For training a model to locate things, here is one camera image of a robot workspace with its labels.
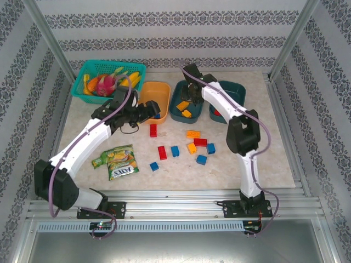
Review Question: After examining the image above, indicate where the orange plastic container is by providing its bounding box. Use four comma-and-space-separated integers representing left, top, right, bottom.
137, 81, 172, 124

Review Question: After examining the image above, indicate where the dark teal plastic container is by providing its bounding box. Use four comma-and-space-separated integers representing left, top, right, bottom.
208, 80, 247, 124
168, 79, 206, 123

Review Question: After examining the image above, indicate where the pink dragon fruit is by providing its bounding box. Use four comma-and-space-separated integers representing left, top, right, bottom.
95, 66, 129, 97

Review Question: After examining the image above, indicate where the orange toy fruit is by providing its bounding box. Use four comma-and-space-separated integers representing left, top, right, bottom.
88, 74, 103, 93

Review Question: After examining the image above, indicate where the green Fox's candy bag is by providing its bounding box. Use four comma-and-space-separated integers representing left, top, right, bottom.
107, 144, 140, 181

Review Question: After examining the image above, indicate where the teal plastic basket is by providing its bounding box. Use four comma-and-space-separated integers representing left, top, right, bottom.
71, 60, 146, 106

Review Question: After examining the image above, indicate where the small yellow toy fruit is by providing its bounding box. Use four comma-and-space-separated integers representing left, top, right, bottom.
83, 73, 92, 96

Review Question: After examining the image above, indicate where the small green snack packet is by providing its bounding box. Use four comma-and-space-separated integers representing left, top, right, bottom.
92, 152, 110, 170

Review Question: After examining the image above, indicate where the grey metal panel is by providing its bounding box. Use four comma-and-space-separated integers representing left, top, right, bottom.
16, 219, 337, 263

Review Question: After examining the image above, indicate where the thin black wrist wire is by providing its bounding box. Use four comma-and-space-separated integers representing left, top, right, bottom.
120, 122, 141, 135

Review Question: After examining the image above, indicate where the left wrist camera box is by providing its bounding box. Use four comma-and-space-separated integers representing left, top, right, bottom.
112, 86, 138, 108

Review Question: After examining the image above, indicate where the aluminium side rail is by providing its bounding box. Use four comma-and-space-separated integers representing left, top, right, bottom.
263, 73, 312, 197
38, 82, 75, 199

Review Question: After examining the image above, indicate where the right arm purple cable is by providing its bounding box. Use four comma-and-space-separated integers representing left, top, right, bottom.
182, 66, 280, 237

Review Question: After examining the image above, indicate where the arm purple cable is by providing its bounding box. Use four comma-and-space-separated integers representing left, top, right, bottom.
49, 75, 138, 241
182, 66, 280, 237

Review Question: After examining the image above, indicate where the aluminium mounting rail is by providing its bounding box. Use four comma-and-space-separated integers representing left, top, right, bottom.
26, 190, 325, 220

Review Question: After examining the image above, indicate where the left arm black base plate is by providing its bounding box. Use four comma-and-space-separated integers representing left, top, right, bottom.
76, 202, 127, 219

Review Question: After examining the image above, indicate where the aluminium frame post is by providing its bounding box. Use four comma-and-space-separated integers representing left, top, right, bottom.
268, 0, 321, 80
22, 0, 77, 81

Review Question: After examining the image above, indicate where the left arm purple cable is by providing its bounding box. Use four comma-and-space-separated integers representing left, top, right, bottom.
49, 75, 138, 241

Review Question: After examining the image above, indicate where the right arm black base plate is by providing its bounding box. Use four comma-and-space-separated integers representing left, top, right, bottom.
222, 199, 274, 219

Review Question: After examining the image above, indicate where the grey slotted cable duct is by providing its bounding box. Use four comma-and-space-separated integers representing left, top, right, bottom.
37, 221, 245, 233

